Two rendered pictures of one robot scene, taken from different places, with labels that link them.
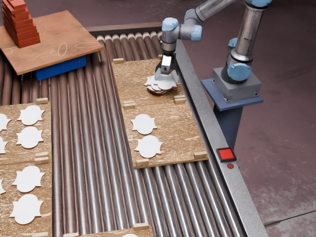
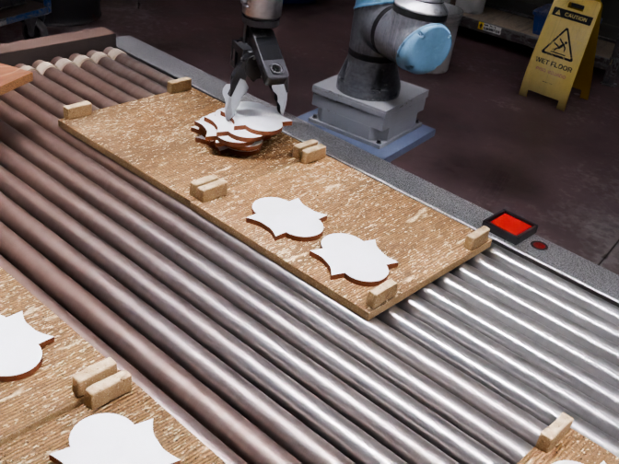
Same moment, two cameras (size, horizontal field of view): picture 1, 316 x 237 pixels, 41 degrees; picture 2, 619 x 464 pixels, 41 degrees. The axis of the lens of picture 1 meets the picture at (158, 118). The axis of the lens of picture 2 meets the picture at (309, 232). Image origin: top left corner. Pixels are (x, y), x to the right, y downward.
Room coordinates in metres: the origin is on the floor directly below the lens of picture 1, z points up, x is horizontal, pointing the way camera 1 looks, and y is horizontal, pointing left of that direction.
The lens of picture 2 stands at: (0.55, 0.80, 1.66)
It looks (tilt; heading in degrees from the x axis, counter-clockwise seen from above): 31 degrees down; 322
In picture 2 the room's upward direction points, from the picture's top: 8 degrees clockwise
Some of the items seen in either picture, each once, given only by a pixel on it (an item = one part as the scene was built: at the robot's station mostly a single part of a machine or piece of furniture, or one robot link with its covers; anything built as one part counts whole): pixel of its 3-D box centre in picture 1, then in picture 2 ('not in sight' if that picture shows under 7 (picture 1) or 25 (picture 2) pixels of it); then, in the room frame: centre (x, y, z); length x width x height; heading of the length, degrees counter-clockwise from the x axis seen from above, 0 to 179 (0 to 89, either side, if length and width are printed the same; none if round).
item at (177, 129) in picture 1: (162, 132); (342, 224); (1.51, -0.03, 0.93); 0.41 x 0.35 x 0.02; 13
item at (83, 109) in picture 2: (118, 61); (77, 110); (2.07, 0.25, 0.95); 0.06 x 0.02 x 0.03; 104
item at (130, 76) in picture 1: (147, 82); (190, 139); (1.91, 0.07, 0.93); 0.41 x 0.35 x 0.02; 14
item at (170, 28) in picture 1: (170, 30); not in sight; (1.85, -0.04, 1.29); 0.09 x 0.08 x 0.11; 85
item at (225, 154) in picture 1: (226, 154); (509, 226); (1.38, -0.33, 0.92); 0.06 x 0.06 x 0.01; 13
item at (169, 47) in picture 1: (168, 43); (261, 5); (1.85, -0.03, 1.21); 0.08 x 0.08 x 0.05
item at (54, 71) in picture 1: (51, 53); not in sight; (2.09, 0.64, 0.97); 0.31 x 0.31 x 0.10; 35
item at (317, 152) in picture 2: (179, 101); (313, 153); (1.73, -0.11, 0.95); 0.06 x 0.02 x 0.03; 103
